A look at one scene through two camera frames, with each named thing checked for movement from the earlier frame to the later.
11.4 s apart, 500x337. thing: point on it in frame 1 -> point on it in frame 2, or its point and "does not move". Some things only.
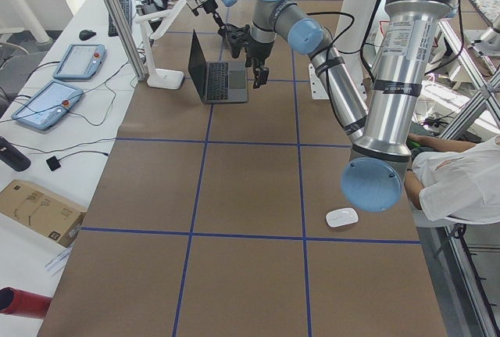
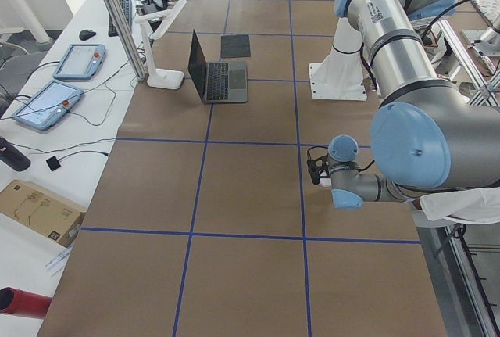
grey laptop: [217, 82] does not move
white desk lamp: [160, 78] does not move
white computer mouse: [341, 217] -> [326, 182]
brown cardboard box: [44, 212] does not move
